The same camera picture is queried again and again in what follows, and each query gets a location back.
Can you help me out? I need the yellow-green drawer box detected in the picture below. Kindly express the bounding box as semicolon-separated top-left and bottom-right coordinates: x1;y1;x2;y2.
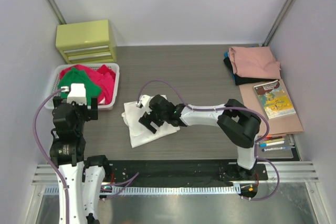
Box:
56;19;117;64

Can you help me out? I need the red marker pen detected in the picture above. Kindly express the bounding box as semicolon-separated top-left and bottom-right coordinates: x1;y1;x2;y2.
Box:
262;135;286;141

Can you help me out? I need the white slotted cable duct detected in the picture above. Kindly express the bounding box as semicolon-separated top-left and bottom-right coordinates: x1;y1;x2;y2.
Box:
44;184;241;196

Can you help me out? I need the red t shirt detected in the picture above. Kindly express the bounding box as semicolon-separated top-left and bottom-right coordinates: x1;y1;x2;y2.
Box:
59;65;116;105

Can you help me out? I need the white plastic basket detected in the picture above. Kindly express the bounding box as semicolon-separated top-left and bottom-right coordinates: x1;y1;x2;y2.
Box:
43;62;120;111

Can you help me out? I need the white printed t shirt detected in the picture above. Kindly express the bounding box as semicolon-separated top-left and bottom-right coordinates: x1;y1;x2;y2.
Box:
121;95;180;148

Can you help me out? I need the black t shirt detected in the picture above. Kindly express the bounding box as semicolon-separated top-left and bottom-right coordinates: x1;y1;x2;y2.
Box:
223;52;279;86

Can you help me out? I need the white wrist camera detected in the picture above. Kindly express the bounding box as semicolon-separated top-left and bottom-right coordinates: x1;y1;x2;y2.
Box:
136;95;152;109
61;83;87;105

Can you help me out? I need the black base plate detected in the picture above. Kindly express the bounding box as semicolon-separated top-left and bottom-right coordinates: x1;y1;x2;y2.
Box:
104;159;269;188

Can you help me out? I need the green t shirt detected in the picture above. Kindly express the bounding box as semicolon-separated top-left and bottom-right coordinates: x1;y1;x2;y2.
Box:
57;67;101;105

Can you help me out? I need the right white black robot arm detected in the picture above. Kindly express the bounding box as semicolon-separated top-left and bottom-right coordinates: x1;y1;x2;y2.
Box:
136;95;261;180

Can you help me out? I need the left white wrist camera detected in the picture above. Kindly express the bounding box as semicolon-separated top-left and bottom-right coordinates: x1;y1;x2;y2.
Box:
61;83;87;105

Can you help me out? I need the brown cardboard sheet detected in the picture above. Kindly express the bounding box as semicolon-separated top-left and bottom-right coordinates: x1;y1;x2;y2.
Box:
239;82;304;135

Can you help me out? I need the pink t shirt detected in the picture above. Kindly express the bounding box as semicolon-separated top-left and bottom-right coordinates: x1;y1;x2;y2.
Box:
228;46;281;79

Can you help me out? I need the dark blue marker pen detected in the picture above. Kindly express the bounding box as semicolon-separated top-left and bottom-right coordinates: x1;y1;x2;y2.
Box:
262;146;294;152

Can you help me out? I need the yellow picture book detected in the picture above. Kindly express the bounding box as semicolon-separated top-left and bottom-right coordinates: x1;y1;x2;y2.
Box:
253;80;296;119

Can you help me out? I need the yellow marker pen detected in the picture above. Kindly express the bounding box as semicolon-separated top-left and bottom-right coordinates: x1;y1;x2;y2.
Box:
259;139;285;145

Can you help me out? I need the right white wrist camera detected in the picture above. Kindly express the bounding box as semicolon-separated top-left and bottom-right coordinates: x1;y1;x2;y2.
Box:
136;95;152;109

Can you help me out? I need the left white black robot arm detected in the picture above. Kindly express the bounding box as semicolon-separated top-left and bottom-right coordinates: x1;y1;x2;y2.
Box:
49;96;111;223

